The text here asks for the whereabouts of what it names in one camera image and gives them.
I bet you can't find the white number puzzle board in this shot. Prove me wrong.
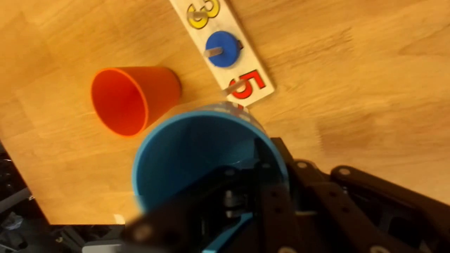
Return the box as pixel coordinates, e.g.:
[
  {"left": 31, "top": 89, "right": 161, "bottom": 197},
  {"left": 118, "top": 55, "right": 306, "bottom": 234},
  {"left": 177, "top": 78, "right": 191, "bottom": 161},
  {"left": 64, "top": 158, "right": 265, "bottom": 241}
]
[{"left": 168, "top": 0, "right": 277, "bottom": 110}]

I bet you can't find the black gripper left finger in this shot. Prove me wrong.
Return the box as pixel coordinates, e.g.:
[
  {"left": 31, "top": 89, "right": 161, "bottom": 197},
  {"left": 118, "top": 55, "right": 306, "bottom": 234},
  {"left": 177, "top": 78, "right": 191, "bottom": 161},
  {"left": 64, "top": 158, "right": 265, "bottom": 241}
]
[{"left": 118, "top": 138, "right": 282, "bottom": 253}]

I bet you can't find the blue ring on peg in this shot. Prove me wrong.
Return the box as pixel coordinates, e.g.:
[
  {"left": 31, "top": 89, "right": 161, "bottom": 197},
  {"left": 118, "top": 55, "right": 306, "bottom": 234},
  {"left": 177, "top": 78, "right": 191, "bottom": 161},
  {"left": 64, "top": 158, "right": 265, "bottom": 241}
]
[{"left": 203, "top": 30, "right": 244, "bottom": 71}]

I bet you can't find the orange plastic cup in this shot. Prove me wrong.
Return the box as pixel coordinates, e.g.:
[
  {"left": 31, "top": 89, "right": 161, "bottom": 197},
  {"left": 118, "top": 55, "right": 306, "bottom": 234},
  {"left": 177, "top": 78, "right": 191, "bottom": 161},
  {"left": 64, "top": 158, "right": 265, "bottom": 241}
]
[{"left": 90, "top": 65, "right": 184, "bottom": 140}]

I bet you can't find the blue plastic cup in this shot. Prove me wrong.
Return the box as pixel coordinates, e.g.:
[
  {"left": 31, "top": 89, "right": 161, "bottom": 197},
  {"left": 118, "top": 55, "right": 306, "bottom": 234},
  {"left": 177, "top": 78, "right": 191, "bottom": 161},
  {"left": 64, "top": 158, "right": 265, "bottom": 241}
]
[{"left": 130, "top": 105, "right": 289, "bottom": 218}]

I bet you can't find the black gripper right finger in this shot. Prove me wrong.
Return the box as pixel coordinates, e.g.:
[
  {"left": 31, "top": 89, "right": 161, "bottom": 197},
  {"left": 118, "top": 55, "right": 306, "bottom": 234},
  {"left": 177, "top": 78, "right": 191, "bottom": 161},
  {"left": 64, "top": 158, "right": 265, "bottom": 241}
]
[{"left": 270, "top": 137, "right": 450, "bottom": 253}]

